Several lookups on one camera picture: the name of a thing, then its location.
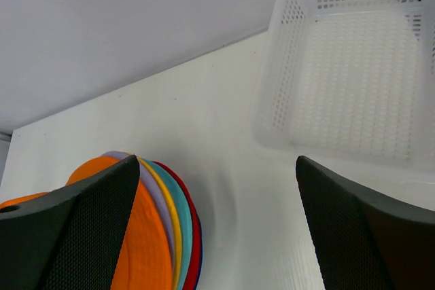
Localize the blue bucket hat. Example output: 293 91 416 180
194 215 203 289

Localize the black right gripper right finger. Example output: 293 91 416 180
296 156 434 289

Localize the red bucket hat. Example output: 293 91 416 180
154 161 200 289

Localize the yellow bucket hat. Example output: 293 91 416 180
137 156 183 289

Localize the teal bucket hat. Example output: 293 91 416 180
142 158 194 290

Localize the white plastic basket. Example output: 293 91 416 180
249 0 434 173

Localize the lilac bucket hat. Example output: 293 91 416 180
101 150 177 267

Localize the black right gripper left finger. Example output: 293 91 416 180
1 156 139 289

